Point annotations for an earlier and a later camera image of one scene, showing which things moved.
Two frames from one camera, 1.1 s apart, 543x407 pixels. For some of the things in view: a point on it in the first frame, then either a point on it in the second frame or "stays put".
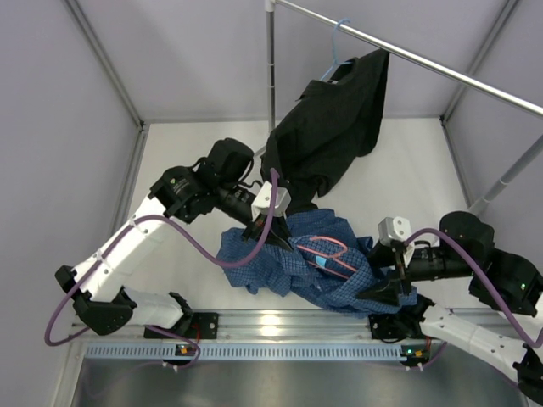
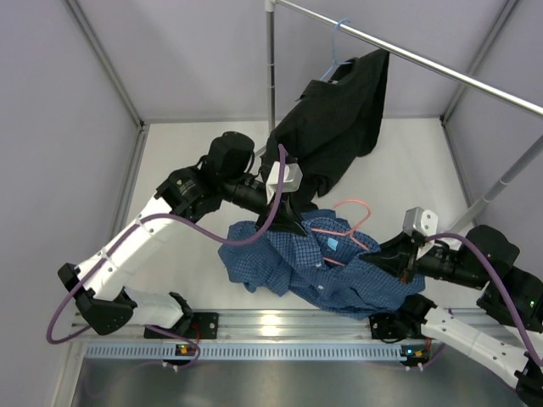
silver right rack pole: [478, 207] stays put
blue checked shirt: [326, 263] stays put
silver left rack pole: [271, 7] stays put
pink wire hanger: [335, 257] -> [350, 232]
